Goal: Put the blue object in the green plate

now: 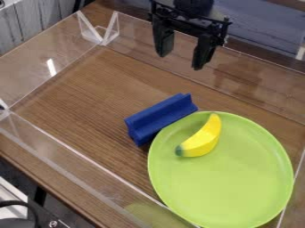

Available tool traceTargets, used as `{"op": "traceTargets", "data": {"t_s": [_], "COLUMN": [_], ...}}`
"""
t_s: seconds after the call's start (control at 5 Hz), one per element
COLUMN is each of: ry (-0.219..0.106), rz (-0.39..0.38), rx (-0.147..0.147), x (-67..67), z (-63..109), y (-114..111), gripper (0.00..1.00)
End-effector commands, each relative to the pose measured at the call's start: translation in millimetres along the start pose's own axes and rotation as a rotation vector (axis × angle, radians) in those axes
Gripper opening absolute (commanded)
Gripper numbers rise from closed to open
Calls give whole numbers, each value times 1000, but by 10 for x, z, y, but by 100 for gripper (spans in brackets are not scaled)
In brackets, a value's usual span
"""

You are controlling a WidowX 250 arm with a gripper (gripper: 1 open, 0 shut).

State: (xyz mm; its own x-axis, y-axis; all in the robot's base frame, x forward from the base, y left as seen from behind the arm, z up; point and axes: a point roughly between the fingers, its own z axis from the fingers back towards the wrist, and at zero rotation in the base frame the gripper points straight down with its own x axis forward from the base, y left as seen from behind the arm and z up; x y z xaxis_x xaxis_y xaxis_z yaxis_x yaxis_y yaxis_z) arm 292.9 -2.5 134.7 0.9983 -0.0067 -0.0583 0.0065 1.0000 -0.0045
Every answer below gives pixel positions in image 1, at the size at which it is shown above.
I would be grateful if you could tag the yellow toy banana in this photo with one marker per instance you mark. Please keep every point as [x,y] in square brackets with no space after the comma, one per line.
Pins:
[202,141]

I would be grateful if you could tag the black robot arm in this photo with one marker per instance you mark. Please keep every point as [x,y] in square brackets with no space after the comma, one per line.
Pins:
[194,18]

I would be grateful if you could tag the green plate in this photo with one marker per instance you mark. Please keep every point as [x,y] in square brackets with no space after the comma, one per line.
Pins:
[233,188]

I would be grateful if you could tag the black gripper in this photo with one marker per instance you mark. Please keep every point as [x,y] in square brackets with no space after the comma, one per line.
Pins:
[195,18]

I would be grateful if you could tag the clear acrylic corner bracket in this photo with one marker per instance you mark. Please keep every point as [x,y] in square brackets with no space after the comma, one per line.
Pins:
[98,34]

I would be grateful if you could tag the blue plastic block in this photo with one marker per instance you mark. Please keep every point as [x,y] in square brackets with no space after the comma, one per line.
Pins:
[146,123]

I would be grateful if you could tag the clear acrylic enclosure wall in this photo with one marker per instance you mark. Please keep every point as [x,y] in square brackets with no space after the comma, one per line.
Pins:
[67,92]

